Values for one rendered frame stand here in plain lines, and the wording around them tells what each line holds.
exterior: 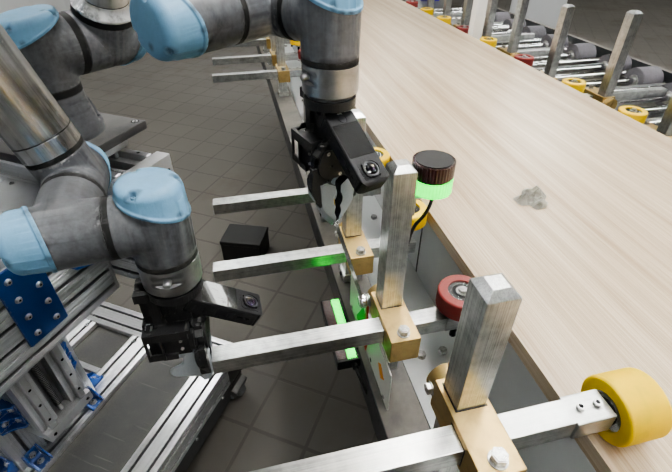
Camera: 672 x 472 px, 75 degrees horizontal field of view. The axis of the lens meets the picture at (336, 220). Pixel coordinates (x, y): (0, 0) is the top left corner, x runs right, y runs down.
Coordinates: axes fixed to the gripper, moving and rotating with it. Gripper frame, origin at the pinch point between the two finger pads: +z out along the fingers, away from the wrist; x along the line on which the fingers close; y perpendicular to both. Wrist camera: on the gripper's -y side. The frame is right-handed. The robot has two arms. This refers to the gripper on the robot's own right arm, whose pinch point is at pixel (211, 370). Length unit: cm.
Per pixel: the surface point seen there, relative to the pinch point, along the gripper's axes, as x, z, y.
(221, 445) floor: -33, 82, 8
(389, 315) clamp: -0.6, -5.6, -29.4
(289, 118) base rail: -126, 12, -30
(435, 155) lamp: -4.9, -32.4, -35.0
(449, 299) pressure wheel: 1.4, -9.4, -38.5
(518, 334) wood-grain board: 9.8, -9.0, -45.9
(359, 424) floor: -30, 81, -37
